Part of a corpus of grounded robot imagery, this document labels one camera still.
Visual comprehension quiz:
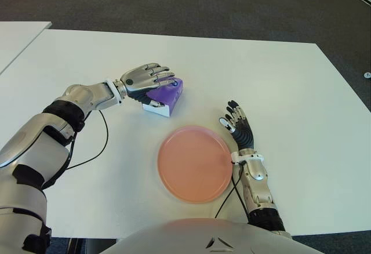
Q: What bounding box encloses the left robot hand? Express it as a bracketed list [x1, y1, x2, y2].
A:
[120, 61, 176, 107]

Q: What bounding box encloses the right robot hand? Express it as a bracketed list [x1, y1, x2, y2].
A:
[218, 100, 256, 151]

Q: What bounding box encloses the purple tissue paper pack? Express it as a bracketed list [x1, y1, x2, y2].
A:
[142, 77, 184, 118]

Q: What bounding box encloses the pink round plate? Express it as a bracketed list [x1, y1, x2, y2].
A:
[157, 125, 234, 205]

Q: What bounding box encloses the silver robot torso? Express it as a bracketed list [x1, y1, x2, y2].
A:
[100, 218, 305, 254]

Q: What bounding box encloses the white side table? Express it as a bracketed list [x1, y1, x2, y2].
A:
[0, 21, 53, 75]

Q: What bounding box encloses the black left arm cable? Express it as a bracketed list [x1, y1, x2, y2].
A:
[65, 110, 110, 170]

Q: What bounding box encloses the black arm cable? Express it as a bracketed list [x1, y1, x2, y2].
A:
[214, 161, 250, 219]
[65, 110, 110, 170]

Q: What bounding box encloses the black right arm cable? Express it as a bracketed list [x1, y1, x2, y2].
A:
[214, 161, 250, 219]

